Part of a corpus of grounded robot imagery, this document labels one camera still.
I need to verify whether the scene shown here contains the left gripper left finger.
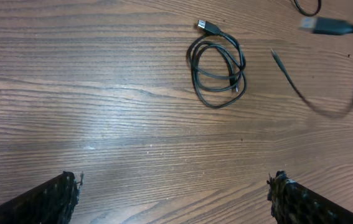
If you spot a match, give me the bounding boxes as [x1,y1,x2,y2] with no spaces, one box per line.
[0,171,83,224]

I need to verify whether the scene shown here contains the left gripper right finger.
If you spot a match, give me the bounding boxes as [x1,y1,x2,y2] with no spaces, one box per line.
[266,170,353,224]

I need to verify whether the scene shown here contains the black USB cable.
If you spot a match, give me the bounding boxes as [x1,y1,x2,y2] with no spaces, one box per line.
[269,0,353,119]
[293,0,322,17]
[186,19,248,110]

